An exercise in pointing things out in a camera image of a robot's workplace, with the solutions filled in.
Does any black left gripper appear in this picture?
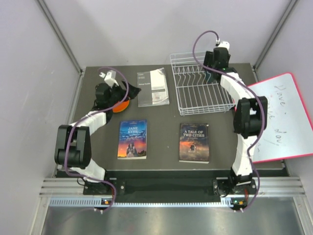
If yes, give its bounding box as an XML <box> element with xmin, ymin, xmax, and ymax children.
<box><xmin>107</xmin><ymin>79</ymin><xmax>140</xmax><ymax>107</ymax></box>

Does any orange plate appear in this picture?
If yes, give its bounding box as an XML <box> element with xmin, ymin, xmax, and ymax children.
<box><xmin>113</xmin><ymin>100</ymin><xmax>130</xmax><ymax>113</ymax></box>

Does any black plate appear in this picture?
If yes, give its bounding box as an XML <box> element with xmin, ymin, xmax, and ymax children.
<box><xmin>205</xmin><ymin>70</ymin><xmax>216</xmax><ymax>84</ymax></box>

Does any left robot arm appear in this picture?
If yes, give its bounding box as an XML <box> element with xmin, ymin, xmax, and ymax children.
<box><xmin>54</xmin><ymin>82</ymin><xmax>141</xmax><ymax>194</ymax></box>

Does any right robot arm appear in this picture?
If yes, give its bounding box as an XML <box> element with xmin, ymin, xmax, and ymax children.
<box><xmin>203</xmin><ymin>42</ymin><xmax>268</xmax><ymax>194</ymax></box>

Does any Canon setup guide booklet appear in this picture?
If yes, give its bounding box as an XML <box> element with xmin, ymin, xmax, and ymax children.
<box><xmin>137</xmin><ymin>68</ymin><xmax>170</xmax><ymax>107</ymax></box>

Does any Jane Eyre book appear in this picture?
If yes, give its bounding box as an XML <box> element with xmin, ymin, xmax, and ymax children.
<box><xmin>117</xmin><ymin>119</ymin><xmax>147</xmax><ymax>160</ymax></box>

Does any Tale of Two Cities book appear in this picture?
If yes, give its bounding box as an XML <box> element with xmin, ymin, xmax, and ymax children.
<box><xmin>179</xmin><ymin>123</ymin><xmax>210</xmax><ymax>164</ymax></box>

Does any pink framed whiteboard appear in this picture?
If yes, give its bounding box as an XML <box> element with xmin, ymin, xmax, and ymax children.
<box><xmin>250</xmin><ymin>72</ymin><xmax>313</xmax><ymax>163</ymax></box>

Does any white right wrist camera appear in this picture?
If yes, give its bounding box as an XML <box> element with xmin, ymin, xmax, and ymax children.
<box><xmin>216</xmin><ymin>41</ymin><xmax>230</xmax><ymax>50</ymax></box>

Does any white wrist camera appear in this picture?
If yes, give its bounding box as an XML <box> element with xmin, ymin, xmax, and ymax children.
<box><xmin>216</xmin><ymin>41</ymin><xmax>230</xmax><ymax>50</ymax></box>
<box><xmin>99</xmin><ymin>70</ymin><xmax>119</xmax><ymax>88</ymax></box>

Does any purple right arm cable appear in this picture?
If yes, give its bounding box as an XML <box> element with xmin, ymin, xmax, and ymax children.
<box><xmin>192</xmin><ymin>30</ymin><xmax>267</xmax><ymax>212</ymax></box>

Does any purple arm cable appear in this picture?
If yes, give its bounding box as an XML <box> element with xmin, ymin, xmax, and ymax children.
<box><xmin>64</xmin><ymin>66</ymin><xmax>130</xmax><ymax>212</ymax></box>
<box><xmin>192</xmin><ymin>30</ymin><xmax>267</xmax><ymax>212</ymax></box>

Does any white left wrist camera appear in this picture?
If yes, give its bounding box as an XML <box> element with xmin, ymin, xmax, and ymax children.
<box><xmin>99</xmin><ymin>70</ymin><xmax>119</xmax><ymax>88</ymax></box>

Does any white wire dish rack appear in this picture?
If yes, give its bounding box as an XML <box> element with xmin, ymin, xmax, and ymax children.
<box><xmin>170</xmin><ymin>52</ymin><xmax>235</xmax><ymax>116</ymax></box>

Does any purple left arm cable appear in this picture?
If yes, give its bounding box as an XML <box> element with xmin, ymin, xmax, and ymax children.
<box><xmin>64</xmin><ymin>66</ymin><xmax>130</xmax><ymax>212</ymax></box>

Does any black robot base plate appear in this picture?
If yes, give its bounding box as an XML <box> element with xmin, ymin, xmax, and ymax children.
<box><xmin>83</xmin><ymin>178</ymin><xmax>257</xmax><ymax>196</ymax></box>

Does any aluminium front rail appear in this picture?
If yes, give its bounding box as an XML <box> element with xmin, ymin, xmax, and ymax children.
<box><xmin>39</xmin><ymin>177</ymin><xmax>305</xmax><ymax>209</ymax></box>

